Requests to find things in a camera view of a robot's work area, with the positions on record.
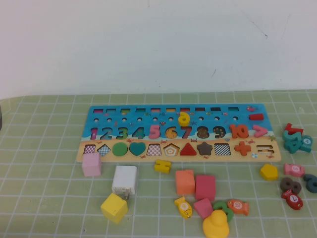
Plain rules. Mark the teal heart piece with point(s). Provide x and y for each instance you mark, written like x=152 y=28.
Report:
x=137 y=148

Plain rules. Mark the teal number two piece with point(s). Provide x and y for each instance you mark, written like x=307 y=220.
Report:
x=287 y=136

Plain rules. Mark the brown number eight piece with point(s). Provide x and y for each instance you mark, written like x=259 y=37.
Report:
x=291 y=186

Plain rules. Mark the pink toy fish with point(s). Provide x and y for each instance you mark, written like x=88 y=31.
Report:
x=294 y=169

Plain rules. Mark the orange wooden cube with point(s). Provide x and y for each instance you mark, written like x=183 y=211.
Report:
x=184 y=183

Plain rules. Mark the red triangle piece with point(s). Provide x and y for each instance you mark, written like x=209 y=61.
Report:
x=188 y=151

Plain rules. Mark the pink trapezoid piece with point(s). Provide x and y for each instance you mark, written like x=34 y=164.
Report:
x=201 y=208

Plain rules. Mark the orange toy fish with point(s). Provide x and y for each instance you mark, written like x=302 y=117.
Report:
x=237 y=205

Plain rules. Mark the red minus sign piece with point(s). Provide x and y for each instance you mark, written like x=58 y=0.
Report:
x=256 y=116

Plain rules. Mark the pink greater-than sign piece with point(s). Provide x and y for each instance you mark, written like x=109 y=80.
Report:
x=263 y=131

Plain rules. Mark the yellow rubber duck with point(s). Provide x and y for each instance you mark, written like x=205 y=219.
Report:
x=215 y=225

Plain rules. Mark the pink wooden cube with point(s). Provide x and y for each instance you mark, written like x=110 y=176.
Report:
x=91 y=164

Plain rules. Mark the blue wooden puzzle board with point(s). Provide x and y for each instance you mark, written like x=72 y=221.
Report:
x=237 y=116

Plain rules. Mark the green number three piece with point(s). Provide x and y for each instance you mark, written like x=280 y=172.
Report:
x=229 y=213

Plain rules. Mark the teal toy fish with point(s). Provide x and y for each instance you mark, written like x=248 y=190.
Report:
x=307 y=142

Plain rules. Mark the yellow equals sign piece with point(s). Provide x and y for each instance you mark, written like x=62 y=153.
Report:
x=158 y=166

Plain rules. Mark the orange plus sign piece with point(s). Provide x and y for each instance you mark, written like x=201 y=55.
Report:
x=242 y=148

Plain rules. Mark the red toy fish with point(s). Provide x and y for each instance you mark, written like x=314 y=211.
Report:
x=293 y=198

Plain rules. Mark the green circle piece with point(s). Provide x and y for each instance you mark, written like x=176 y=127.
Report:
x=120 y=149

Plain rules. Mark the orange number ten piece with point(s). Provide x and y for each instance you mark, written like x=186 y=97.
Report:
x=233 y=131

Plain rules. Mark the dark teal number nine piece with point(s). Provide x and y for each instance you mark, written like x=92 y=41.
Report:
x=308 y=178

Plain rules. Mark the red number seven piece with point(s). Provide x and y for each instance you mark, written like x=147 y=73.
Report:
x=289 y=127

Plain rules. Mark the yellow toy fish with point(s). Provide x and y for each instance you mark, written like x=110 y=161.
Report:
x=184 y=207

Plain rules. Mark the yellow wooden cube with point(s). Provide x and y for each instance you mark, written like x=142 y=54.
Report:
x=114 y=208

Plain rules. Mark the red wooden block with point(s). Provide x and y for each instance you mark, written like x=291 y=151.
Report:
x=205 y=187

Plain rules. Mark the teal number four piece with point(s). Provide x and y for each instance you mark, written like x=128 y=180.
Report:
x=292 y=148

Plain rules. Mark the yellow number six piece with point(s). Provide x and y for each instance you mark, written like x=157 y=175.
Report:
x=184 y=123

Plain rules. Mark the white plug charger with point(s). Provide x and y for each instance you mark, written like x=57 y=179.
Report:
x=123 y=178

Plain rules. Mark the yellow pentagon piece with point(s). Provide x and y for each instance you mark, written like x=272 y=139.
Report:
x=268 y=171

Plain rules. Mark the pink number five piece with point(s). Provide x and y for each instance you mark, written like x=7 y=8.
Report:
x=153 y=131

